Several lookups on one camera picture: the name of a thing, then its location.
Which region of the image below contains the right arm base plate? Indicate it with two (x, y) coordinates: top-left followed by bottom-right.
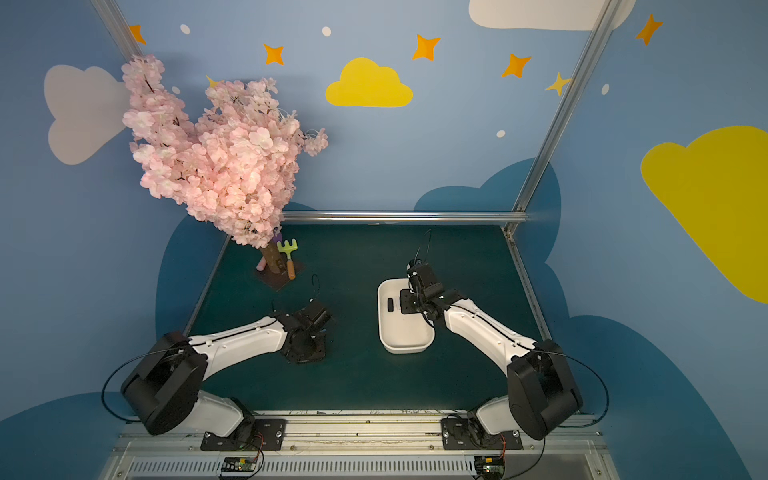
(440, 415), (523, 451)

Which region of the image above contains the white storage box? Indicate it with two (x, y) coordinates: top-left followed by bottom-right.
(377, 279), (435, 355)

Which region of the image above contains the pink cherry blossom tree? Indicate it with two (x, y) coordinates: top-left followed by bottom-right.
(122, 55), (329, 249)

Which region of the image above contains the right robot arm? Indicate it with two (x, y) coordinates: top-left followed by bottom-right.
(406, 260), (583, 441)

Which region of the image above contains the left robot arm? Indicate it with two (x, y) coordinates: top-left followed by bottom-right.
(121, 301), (332, 446)

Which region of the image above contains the left circuit board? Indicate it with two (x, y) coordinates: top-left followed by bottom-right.
(220, 457), (257, 477)

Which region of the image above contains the right circuit board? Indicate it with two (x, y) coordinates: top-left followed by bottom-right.
(473, 456), (506, 480)

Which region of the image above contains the green toy rake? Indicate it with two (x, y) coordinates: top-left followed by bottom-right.
(277, 239), (298, 281)

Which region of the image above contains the aluminium front rail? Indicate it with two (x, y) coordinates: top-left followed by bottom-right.
(100, 410), (619, 479)

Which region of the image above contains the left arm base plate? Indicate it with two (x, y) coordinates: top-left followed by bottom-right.
(200, 418), (287, 452)

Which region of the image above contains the circuit board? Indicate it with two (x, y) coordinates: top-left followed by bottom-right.
(220, 457), (257, 477)
(473, 456), (506, 480)

